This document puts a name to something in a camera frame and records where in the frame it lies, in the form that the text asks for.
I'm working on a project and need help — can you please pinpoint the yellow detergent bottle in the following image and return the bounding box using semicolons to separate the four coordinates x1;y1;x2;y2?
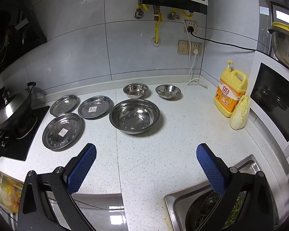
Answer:
214;60;248;118

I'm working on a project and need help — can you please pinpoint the yellow plastic bag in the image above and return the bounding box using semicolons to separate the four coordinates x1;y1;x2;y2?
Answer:
0;173;24;214

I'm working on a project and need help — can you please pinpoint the beige wall socket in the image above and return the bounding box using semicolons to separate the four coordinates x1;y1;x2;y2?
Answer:
179;40;191;54
190;43;202;55

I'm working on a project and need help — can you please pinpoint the black range hood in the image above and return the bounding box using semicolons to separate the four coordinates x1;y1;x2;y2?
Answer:
0;0;47;77

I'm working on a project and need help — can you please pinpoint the yellow gas pipe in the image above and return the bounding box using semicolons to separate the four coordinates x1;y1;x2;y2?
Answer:
153;5;164;45

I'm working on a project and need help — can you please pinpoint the black wok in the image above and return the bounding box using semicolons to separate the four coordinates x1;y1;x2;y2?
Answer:
0;82;37;131

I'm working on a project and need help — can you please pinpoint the window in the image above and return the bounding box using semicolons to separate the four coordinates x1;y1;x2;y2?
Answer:
271;2;289;26

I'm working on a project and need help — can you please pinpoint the glossy cabinet door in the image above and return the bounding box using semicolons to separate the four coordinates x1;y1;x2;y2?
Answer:
47;192;129;231

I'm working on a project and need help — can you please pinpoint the white microwave oven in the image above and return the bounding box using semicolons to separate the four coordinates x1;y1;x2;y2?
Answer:
247;50;289;159

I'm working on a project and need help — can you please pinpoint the metal angle valve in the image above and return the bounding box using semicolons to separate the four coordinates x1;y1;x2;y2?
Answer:
134;3;148;19
168;8;183;22

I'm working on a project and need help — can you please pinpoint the white wall socket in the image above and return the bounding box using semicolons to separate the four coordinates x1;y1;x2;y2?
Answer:
184;20;198;34

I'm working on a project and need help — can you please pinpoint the steel wok lid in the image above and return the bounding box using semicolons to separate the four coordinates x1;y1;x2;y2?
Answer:
0;87;32;124

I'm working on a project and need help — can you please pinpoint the steel pot with yellow rim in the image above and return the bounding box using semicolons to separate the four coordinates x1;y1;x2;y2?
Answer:
267;22;289;75

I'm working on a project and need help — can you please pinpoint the stainless steel sink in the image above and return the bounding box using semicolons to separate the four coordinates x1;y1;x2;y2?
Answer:
164;154;289;231

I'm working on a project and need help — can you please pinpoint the large stainless steel bowl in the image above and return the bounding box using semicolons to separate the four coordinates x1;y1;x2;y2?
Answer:
109;99;160;135

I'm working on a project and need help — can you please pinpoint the black power cable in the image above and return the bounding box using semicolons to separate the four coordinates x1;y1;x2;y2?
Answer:
190;31;280;62

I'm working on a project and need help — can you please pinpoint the small stainless steel bowl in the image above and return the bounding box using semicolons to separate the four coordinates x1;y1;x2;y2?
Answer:
155;84;182;100
123;83;150;99

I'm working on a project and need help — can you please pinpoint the white power cable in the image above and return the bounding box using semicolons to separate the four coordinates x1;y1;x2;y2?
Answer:
184;20;209;88

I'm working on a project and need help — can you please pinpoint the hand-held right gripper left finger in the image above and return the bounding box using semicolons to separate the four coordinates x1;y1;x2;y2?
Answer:
17;143;97;231

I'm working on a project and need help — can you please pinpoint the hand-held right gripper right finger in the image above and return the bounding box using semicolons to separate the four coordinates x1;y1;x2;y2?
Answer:
196;143;275;231

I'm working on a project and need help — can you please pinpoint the stainless steel plate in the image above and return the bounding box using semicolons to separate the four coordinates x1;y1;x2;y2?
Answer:
49;95;79;116
77;96;112;119
42;113;83;151

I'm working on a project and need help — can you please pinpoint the black gas stove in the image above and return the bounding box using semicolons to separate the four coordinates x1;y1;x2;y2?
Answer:
0;105;50;162

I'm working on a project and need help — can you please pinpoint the yellow cleaning cloth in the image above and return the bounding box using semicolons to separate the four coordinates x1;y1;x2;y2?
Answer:
229;95;251;130

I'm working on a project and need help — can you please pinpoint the steel basin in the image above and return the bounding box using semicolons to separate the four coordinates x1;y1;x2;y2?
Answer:
185;190;247;231

